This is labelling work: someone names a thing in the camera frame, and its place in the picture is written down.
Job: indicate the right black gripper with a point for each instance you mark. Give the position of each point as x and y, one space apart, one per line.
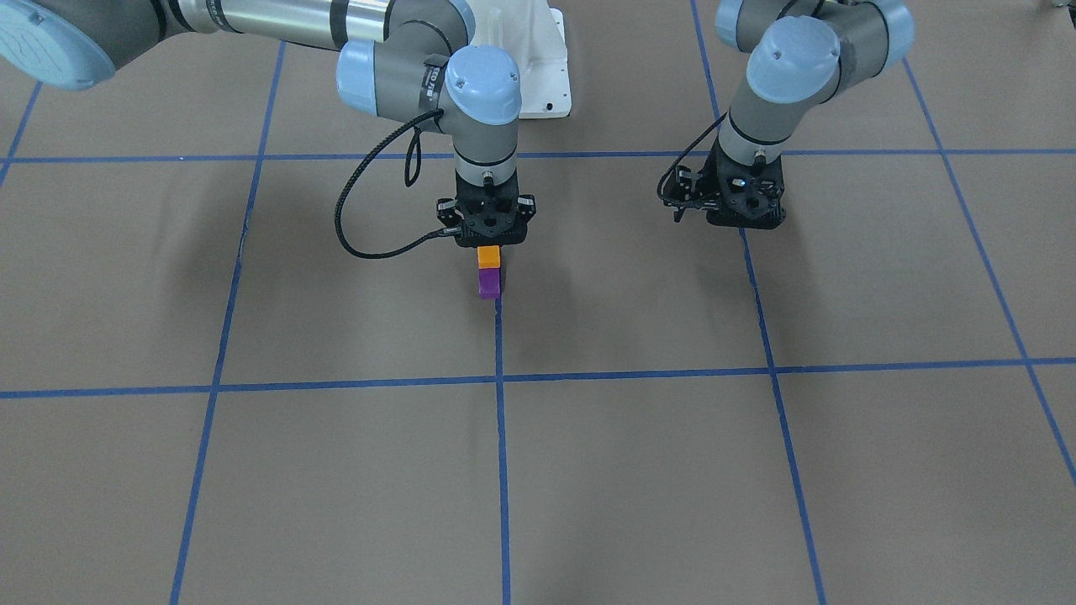
526 206

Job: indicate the brown paper table mat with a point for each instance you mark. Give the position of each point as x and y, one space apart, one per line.
206 401

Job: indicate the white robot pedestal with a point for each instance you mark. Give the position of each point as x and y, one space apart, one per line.
533 33

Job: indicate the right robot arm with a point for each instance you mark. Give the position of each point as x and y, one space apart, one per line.
414 62

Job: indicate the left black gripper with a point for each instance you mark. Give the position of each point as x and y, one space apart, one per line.
716 181

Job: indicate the purple trapezoid block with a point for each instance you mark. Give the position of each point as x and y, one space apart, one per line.
490 283

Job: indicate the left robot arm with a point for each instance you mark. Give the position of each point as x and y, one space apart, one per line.
801 54

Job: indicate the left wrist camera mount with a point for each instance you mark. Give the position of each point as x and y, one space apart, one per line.
678 188

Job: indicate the orange trapezoid block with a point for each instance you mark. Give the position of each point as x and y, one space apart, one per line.
489 257

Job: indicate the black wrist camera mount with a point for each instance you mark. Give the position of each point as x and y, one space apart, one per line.
489 218

